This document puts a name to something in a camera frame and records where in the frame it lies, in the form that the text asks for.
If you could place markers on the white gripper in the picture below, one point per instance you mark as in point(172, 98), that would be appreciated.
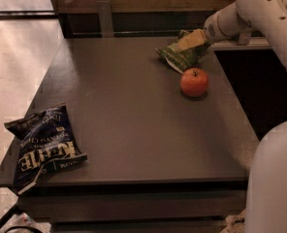
point(210, 30)

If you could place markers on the metal rail bracket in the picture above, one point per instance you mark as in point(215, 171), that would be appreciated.
point(244, 38)
point(105, 17)

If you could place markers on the green jalapeno chip bag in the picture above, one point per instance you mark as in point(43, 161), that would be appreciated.
point(182, 60)

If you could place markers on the left metal rail bracket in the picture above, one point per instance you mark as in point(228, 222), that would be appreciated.
point(105, 17)

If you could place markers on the black chair base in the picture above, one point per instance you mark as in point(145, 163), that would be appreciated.
point(13, 219)

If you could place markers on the grey drawer cabinet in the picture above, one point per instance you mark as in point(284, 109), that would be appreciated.
point(156, 160)

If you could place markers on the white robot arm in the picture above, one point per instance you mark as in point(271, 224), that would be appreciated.
point(266, 201)

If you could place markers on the red apple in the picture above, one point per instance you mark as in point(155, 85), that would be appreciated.
point(194, 82)

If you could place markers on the blue kettle chip bag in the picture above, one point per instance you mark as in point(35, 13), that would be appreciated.
point(47, 145)

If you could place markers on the right metal rail bracket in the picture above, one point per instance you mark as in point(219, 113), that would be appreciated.
point(244, 38)

